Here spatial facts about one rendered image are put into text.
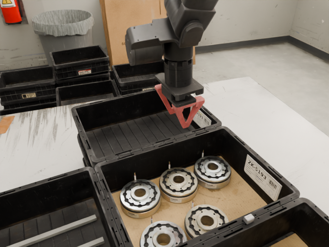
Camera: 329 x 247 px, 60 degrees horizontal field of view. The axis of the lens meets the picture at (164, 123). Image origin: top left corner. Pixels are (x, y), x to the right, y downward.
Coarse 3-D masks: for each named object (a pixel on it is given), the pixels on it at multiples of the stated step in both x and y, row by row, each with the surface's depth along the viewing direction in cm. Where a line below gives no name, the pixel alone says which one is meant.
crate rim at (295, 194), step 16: (224, 128) 84; (160, 144) 78; (176, 144) 79; (240, 144) 78; (112, 160) 72; (112, 208) 60; (272, 208) 60; (224, 224) 57; (240, 224) 57; (192, 240) 54
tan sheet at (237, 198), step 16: (240, 176) 82; (208, 192) 77; (224, 192) 77; (240, 192) 77; (160, 208) 72; (176, 208) 72; (224, 208) 72; (240, 208) 72; (256, 208) 72; (128, 224) 69; (144, 224) 69
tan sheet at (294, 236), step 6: (294, 234) 66; (282, 240) 65; (288, 240) 65; (294, 240) 65; (300, 240) 65; (270, 246) 64; (276, 246) 64; (282, 246) 64; (288, 246) 64; (294, 246) 64; (300, 246) 64; (306, 246) 64
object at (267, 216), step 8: (296, 200) 62; (304, 200) 62; (280, 208) 60; (288, 208) 60; (312, 208) 60; (264, 216) 59; (272, 216) 59; (320, 216) 59; (328, 216) 59; (248, 224) 57; (256, 224) 57; (328, 224) 57; (224, 232) 56; (232, 232) 56; (240, 232) 56; (208, 240) 54; (216, 240) 54; (224, 240) 54
